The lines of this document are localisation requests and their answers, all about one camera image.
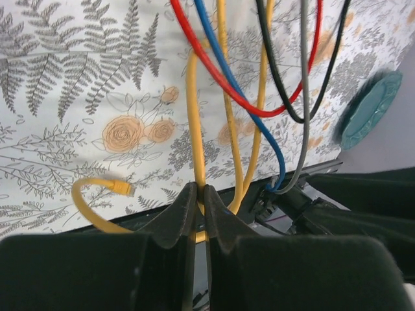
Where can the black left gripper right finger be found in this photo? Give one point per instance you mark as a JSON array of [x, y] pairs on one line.
[[248, 271]]

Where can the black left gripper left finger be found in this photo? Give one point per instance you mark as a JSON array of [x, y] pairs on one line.
[[149, 269]]

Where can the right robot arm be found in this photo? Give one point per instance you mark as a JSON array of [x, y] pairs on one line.
[[383, 199]]

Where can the teal scalloped plate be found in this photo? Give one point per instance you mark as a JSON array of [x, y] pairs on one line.
[[367, 108]]

